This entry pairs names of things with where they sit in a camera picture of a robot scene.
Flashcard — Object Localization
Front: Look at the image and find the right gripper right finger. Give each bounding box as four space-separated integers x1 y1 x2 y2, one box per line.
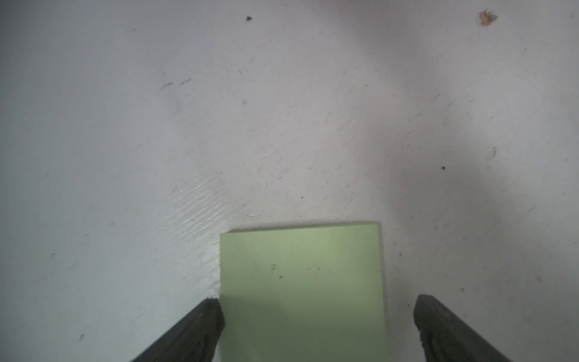
413 294 510 362

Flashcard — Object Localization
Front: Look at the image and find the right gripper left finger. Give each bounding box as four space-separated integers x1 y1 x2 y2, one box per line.
134 298 226 362

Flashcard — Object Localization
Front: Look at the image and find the green sticky note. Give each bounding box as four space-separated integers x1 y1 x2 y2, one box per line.
220 223 388 361

